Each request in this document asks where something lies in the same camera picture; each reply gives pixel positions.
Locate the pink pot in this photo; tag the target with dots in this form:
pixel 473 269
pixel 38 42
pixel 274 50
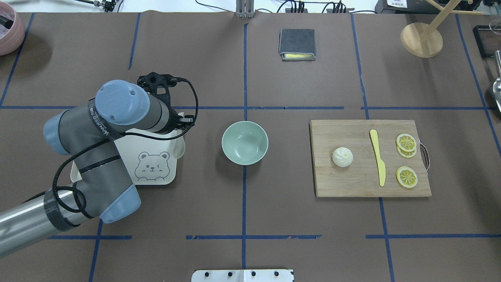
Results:
pixel 12 29

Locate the green ceramic bowl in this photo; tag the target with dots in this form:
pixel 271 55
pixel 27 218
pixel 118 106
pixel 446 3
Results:
pixel 245 143

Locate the folded grey cloth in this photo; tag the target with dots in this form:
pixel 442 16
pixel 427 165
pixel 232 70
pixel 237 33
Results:
pixel 297 44

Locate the white ceramic spoon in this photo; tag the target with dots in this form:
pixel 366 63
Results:
pixel 179 148

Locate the upper lemon slice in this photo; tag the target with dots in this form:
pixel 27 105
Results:
pixel 406 142

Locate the yellow plastic knife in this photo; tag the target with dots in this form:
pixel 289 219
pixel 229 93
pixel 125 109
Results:
pixel 380 163

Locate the wooden mug stand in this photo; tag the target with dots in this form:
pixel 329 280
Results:
pixel 423 40

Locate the metal post bracket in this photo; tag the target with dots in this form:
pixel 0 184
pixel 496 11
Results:
pixel 245 9

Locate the metal scoop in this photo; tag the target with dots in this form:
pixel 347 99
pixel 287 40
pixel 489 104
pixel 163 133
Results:
pixel 496 87

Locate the wooden cutting board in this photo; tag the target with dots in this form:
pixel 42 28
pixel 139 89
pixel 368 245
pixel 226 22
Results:
pixel 360 179

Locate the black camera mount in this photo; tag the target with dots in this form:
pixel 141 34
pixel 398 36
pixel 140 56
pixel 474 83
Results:
pixel 158 85

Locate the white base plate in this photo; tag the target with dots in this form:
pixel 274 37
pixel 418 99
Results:
pixel 244 275

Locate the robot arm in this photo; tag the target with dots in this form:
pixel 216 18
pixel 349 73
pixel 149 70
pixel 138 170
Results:
pixel 94 181

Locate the lower lemon slice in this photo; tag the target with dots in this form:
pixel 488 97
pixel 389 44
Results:
pixel 406 177

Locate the lemon slice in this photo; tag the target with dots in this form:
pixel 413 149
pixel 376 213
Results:
pixel 406 142
pixel 406 177
pixel 406 154

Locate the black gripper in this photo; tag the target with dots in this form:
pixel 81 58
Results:
pixel 182 124

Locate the cream bear tray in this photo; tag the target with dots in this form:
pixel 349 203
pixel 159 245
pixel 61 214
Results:
pixel 148 158

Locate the dark picture frame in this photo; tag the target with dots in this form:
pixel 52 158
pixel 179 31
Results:
pixel 488 39

